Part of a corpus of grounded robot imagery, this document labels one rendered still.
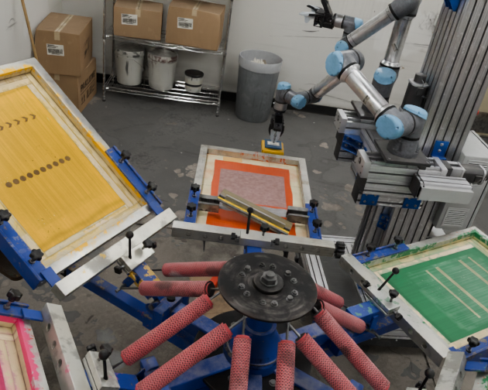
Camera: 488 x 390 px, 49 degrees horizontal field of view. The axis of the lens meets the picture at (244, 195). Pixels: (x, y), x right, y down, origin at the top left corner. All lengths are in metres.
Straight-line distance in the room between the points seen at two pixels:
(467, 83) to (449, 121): 0.21
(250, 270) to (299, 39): 4.53
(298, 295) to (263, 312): 0.13
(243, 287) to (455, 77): 1.66
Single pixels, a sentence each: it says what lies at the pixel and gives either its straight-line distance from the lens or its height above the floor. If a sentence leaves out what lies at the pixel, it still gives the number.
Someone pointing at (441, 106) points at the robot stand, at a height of 1.46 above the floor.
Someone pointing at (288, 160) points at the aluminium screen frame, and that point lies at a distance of 2.97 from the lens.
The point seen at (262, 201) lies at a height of 0.95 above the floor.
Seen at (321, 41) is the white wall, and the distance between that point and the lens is 5.99.
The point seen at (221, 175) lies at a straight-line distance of 2.77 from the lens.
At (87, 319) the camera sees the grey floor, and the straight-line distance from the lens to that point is 3.27.
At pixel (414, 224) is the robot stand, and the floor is 0.75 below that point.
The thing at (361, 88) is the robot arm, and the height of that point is 1.52.
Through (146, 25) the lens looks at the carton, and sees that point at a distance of 5.54.
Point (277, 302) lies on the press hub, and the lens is 1.55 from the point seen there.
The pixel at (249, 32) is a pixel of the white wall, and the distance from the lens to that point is 5.92.
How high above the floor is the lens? 2.36
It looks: 32 degrees down
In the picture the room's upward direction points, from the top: 10 degrees clockwise
